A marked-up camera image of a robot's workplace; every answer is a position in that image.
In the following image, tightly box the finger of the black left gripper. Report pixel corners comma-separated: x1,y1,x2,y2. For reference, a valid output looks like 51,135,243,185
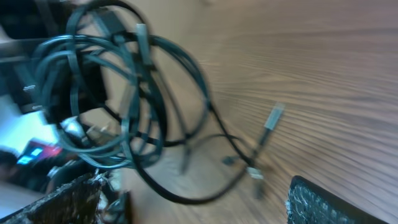
0,37,109,125

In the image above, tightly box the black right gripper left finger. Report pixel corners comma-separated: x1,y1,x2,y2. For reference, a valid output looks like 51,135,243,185
0,169,131,224

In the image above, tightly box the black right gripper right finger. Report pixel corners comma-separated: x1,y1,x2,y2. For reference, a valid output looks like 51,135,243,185
285,175,384,224

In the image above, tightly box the black USB cable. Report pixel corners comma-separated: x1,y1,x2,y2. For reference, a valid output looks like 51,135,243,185
30,0,287,206

